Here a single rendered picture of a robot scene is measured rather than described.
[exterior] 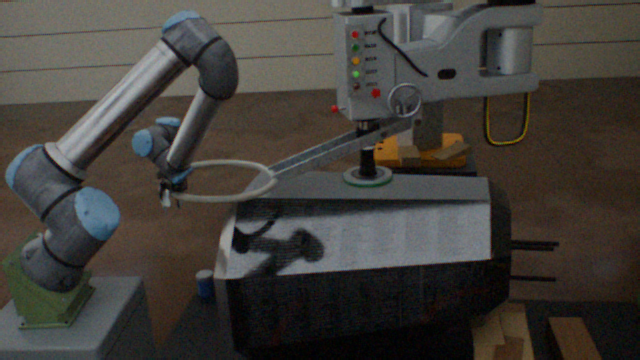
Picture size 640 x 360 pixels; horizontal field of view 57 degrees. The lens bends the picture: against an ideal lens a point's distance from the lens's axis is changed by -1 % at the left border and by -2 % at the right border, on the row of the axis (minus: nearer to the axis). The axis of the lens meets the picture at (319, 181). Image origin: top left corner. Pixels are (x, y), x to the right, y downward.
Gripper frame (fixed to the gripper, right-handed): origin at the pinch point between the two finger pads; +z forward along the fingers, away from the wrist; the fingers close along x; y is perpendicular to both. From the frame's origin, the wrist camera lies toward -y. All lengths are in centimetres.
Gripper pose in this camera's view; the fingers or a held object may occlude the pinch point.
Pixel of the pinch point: (172, 207)
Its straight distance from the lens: 247.8
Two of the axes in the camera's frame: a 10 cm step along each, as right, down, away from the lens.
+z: -0.1, 9.4, 3.5
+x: 7.4, -2.3, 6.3
